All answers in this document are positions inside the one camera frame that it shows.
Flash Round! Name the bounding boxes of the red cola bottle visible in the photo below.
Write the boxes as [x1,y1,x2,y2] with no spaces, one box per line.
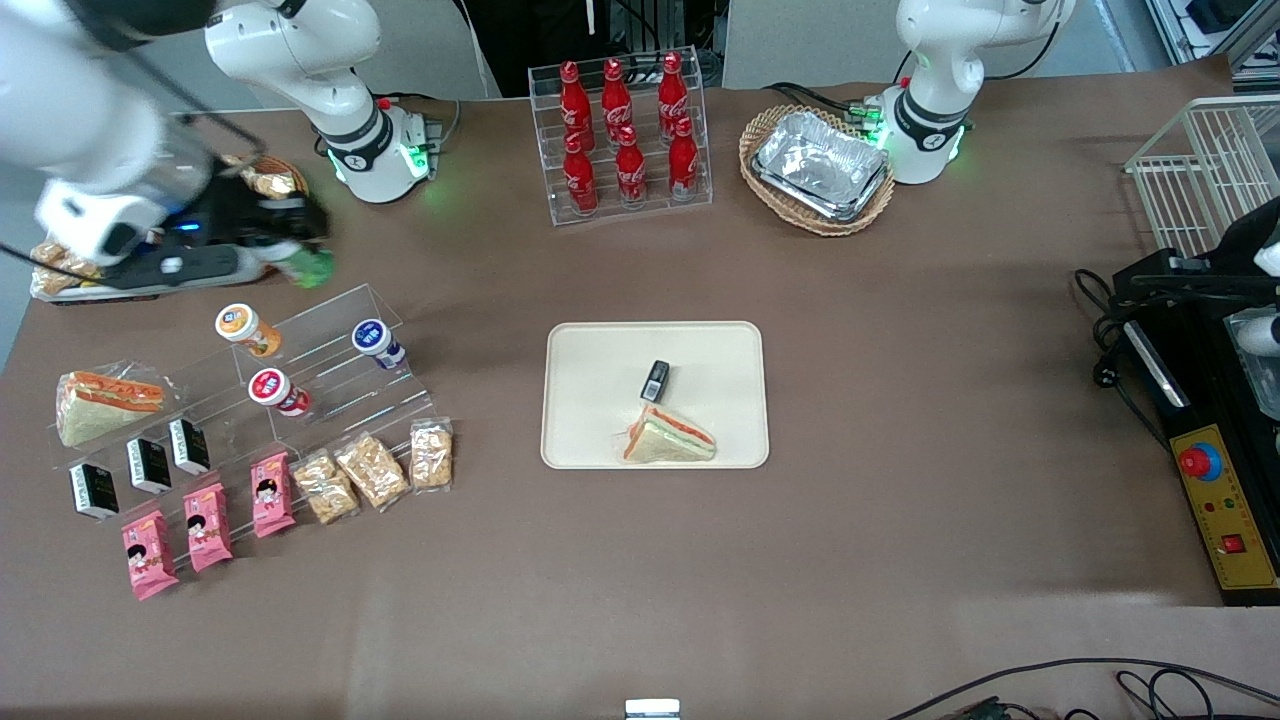
[667,117,701,202]
[600,57,635,141]
[562,134,600,217]
[559,60,594,151]
[656,51,692,136]
[614,125,649,210]

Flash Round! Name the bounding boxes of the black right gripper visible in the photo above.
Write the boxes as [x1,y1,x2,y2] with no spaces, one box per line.
[172,183,332,273]

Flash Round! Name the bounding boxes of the beige plastic tray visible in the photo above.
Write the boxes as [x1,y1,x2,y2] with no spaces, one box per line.
[540,320,771,471]

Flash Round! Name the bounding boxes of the light wicker basket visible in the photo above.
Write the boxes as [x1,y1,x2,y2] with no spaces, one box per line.
[739,104,897,238]

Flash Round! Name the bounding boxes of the black control box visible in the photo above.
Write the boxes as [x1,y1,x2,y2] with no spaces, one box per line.
[1118,298,1280,608]

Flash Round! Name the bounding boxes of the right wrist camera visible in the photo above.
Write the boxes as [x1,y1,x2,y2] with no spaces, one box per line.
[98,245,278,294]

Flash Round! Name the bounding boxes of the black power cable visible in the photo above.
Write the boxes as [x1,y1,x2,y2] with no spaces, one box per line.
[1073,267,1173,448]

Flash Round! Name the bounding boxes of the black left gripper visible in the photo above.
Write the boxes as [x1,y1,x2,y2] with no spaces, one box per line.
[1113,195,1280,303]

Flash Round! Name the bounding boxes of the white wire basket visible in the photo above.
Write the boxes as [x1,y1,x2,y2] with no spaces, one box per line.
[1124,95,1280,263]

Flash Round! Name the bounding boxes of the dark wicker basket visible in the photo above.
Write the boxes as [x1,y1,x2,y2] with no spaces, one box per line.
[215,152,312,206]

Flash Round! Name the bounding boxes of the aluminium foil tray stack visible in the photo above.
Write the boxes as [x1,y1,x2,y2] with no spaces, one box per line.
[751,110,892,224]

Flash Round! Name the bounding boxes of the clear acrylic bottle rack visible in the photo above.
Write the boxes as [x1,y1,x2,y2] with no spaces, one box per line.
[527,45,714,228]

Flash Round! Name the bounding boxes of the clear nut brittle packet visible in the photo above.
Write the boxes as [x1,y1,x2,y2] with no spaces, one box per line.
[334,432,412,513]
[409,417,455,494]
[291,450,361,527]

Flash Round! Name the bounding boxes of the black left arm base cable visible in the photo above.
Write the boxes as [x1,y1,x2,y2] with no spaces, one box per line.
[762,80,883,126]

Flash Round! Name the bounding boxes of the red gum bottle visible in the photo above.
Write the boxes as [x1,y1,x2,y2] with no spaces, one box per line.
[248,368,312,418]

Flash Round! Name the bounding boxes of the aluminium frame shelf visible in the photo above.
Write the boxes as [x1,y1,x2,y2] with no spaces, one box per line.
[1145,0,1280,93]

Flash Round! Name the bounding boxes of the wrapped triangle sandwich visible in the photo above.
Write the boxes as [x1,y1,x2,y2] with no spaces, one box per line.
[55,360,183,449]
[621,403,719,466]

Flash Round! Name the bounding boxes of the black floor cable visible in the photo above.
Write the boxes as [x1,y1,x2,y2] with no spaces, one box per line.
[884,657,1280,720]

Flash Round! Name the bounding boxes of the dark equipment behind table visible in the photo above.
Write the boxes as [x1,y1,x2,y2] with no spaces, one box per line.
[455,0,723,99]

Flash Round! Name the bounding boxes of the pink snack packet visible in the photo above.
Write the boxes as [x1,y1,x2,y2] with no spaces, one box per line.
[121,509,182,602]
[182,483,235,574]
[250,451,298,540]

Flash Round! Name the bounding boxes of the clear acrylic stepped stand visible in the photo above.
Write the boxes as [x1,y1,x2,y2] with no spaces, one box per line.
[225,283,437,443]
[45,358,301,566]

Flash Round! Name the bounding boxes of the grey right arm base cable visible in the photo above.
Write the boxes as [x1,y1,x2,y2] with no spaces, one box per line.
[375,92,463,156]

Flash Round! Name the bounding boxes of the green gum bottle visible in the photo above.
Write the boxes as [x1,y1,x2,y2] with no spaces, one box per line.
[284,247,337,290]

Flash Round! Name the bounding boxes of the orange gum bottle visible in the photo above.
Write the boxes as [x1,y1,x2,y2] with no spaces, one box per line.
[215,303,284,359]

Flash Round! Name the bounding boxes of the blue gum bottle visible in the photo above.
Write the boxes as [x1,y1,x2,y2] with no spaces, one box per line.
[351,318,408,371]

